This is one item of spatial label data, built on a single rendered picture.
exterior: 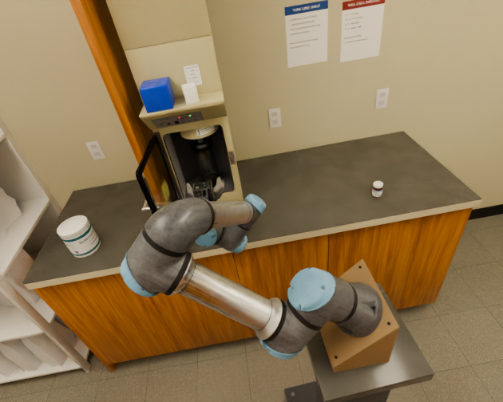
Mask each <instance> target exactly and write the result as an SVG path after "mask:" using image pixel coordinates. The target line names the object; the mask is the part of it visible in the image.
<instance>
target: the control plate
mask: <svg viewBox="0 0 503 402"><path fill-rule="evenodd" d="M189 115H191V116H189ZM178 117H180V118H178ZM195 118H196V119H195ZM194 119H195V120H194ZM203 119H204V118H203V117H202V114H201V112H192V113H187V114H183V115H178V116H170V117H165V118H160V119H155V120H152V122H153V123H154V124H155V125H156V126H157V128H163V127H167V126H172V125H176V124H175V122H174V121H179V124H185V123H189V122H194V121H198V120H203ZM182 120H184V122H183V121H182ZM189 120H190V121H189ZM167 123H170V125H167ZM161 124H163V125H161ZM160 125H161V126H160Z"/></svg>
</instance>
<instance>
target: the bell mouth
mask: <svg viewBox="0 0 503 402"><path fill-rule="evenodd" d="M217 129H218V125H213V126H208V127H203V128H195V129H191V130H186V131H181V132H180V135H181V136H182V137H184V138H185V139H190V140H195V139H200V138H204V137H206V136H210V135H211V134H213V133H214V132H215V131H216V130H217Z"/></svg>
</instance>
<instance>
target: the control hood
mask: <svg viewBox="0 0 503 402"><path fill-rule="evenodd" d="M198 97H199V100H200V101H199V102H195V103H191V104H186V100H185V98H184V97H183V98H178V99H175V103H174V107H173V108H172V109H168V110H163V111H159V112H151V113H147V111H146V109H145V105H143V108H142V110H141V113H140V115H139V117H140V119H141V120H142V121H143V122H144V123H145V124H146V125H147V126H148V127H149V128H150V129H151V130H153V129H157V126H156V125H155V124H154V123H153V122H152V120H155V119H160V118H165V117H170V116H178V115H183V114H187V113H192V112H201V114H202V117H203V118H204V119H203V120H210V119H214V118H219V117H223V116H227V111H226V107H225V103H224V102H225V100H224V95H223V92H222V91H218V92H214V93H205V94H200V95H198Z"/></svg>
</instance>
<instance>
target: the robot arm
mask: <svg viewBox="0 0 503 402"><path fill-rule="evenodd" d="M223 190H224V180H223V179H222V180H221V179H220V177H218V178H217V180H216V186H214V188H213V191H212V181H211V180H210V185H209V182H208V181H207V182H202V183H194V184H193V186H192V188H191V186H190V184H189V183H187V191H188V195H189V197H190V198H187V199H181V200H178V201H176V202H173V203H170V204H168V205H166V206H164V207H162V208H161V209H160V210H158V211H156V212H155V213H154V214H153V215H152V216H151V217H150V218H149V219H148V221H147V222H146V224H145V226H144V227H143V229H142V231H141V232H140V234H139V235H138V236H137V239H136V240H135V242H134V243H133V244H132V246H131V248H130V249H129V250H128V251H127V252H126V255H125V258H124V260H123V261H122V263H121V276H122V278H123V279H124V282H125V284H126V285H127V287H128V288H130V289H131V290H132V291H133V292H134V293H136V294H139V295H140V296H143V297H149V296H150V297H154V296H156V295H158V294H159V293H160V292H161V293H163V294H165V295H168V296H172V295H173V294H181V295H183V296H185V297H187V298H189V299H192V300H193V301H195V302H198V303H200V304H201V305H204V306H206V307H208V308H210V309H213V310H215V311H216V312H218V313H221V314H223V315H224V316H227V317H230V318H231V319H233V320H235V321H238V322H239V323H241V324H244V325H246V326H248V327H250V328H252V329H254V330H255V331H256V335H257V337H258V338H259V340H260V342H261V344H262V346H263V347H264V348H265V349H267V350H268V352H269V353H270V354H271V355H272V356H274V357H277V358H279V359H283V360H288V359H291V358H293V357H294V356H296V355H297V354H298V353H300V352H301V351H302V350H303V349H304V347H305V345H306V344H307V343H308V342H309V341H310V340H311V339H312V338H313V336H314V335H315V334H316V333H317V332H318V331H320V329H321V328H322V327H323V326H324V325H325V324H326V323H327V322H328V321H332V322H334V323H335V324H336V325H337V326H338V327H339V328H340V329H341V330H342V331H343V332H344V333H346V334H348V335H351V336H352V337H366V336H368V335H370V334H371V333H373V332H374V331H375V330H376V329H377V327H378V325H379V323H380V321H381V319H382V300H381V298H380V296H379V294H378V292H377V291H376V290H375V289H374V288H372V287H371V286H368V285H367V284H364V283H361V282H346V281H344V280H342V279H340V278H337V277H335V276H334V275H332V274H330V273H329V272H327V271H325V270H320V269H318V268H314V267H311V268H306V269H303V270H301V271H300V272H298V273H297V274H296V275H295V276H294V277H293V279H292V280H291V282H290V286H291V287H290V288H288V292H287V296H288V299H287V300H286V301H283V300H280V299H279V298H271V299H269V300H268V299H266V298H264V297H263V296H261V295H259V294H257V293H255V292H253V291H251V290H249V289H247V288H245V287H243V286H241V285H240V284H238V283H236V282H234V281H232V280H230V279H228V278H226V277H224V276H222V275H220V274H218V273H217V272H215V271H213V270H210V269H209V268H207V267H205V266H202V265H201V264H199V263H197V262H195V261H194V258H193V255H192V253H191V252H189V251H188V250H189V248H190V247H191V245H192V244H193V243H194V242H196V244H197V245H199V246H206V247H209V246H212V245H213V244H214V245H217V246H219V247H222V248H224V249H225V250H227V251H231V252H233V253H236V254H238V253H240V252H242V251H243V250H244V248H245V246H246V245H247V242H248V239H247V236H246V234H247V233H248V232H249V230H250V229H251V227H252V226H253V224H254V223H255V221H256V220H257V219H258V218H259V217H260V215H261V214H263V211H264V209H265V208H266V203H265V202H264V201H263V200H262V199H261V198H260V197H258V196H257V195H254V194H249V195H248V196H247V198H245V200H244V201H217V200H218V199H219V198H220V197H221V195H222V194H223ZM213 192H214V194H213Z"/></svg>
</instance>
